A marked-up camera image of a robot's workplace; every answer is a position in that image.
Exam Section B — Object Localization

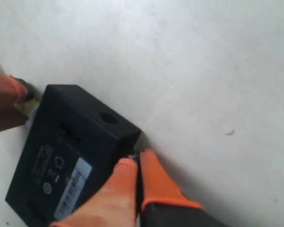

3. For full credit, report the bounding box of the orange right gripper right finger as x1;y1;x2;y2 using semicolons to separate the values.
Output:
139;148;225;227

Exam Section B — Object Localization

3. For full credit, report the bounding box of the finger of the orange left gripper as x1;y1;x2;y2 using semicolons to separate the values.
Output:
0;103;28;132
0;73;35;102

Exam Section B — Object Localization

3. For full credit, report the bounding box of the black network switch box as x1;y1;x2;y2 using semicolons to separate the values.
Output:
5;85;141;227

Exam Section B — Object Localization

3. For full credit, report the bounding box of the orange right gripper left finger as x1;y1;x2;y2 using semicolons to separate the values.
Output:
50;157;138;227

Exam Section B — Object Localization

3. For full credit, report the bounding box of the yellow ethernet cable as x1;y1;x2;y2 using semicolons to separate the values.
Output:
0;63;40;114

